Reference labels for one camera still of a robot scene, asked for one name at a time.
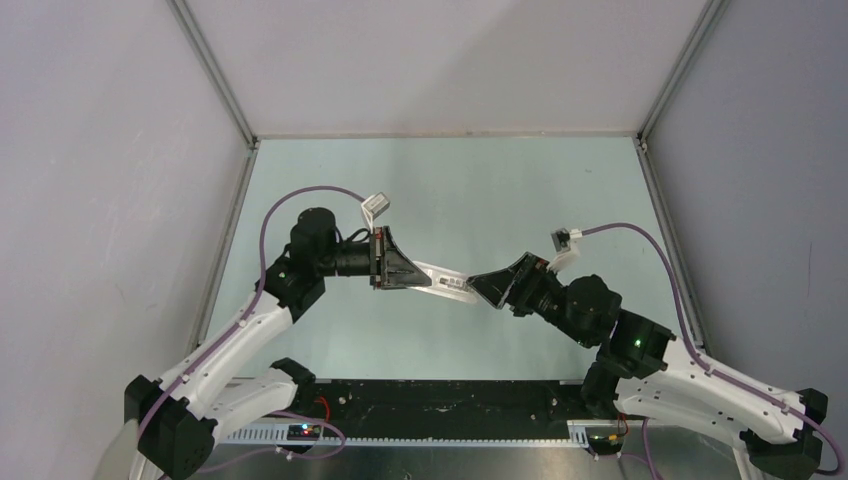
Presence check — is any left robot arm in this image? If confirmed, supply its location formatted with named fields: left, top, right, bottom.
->
left=124, top=207, right=432, bottom=479

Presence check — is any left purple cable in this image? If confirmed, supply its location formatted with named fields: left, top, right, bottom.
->
left=135, top=186, right=367, bottom=452

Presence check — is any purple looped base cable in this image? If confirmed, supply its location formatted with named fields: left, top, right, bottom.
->
left=192, top=410, right=347, bottom=475

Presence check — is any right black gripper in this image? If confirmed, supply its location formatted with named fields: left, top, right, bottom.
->
left=466, top=251, right=592, bottom=347

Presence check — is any white battery cover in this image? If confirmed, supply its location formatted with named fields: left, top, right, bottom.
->
left=439, top=276, right=467, bottom=292

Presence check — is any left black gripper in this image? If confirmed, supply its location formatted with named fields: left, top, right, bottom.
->
left=316, top=226, right=431, bottom=291

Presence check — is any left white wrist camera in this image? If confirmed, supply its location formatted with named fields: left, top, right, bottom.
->
left=360, top=192, right=391, bottom=231

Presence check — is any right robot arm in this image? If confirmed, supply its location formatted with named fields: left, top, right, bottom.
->
left=467, top=253, right=827, bottom=479

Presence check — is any white AC remote control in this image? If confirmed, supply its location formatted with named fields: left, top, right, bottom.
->
left=414, top=260, right=479, bottom=304

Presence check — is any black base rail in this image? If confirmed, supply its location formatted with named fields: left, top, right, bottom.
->
left=225, top=378, right=753, bottom=448

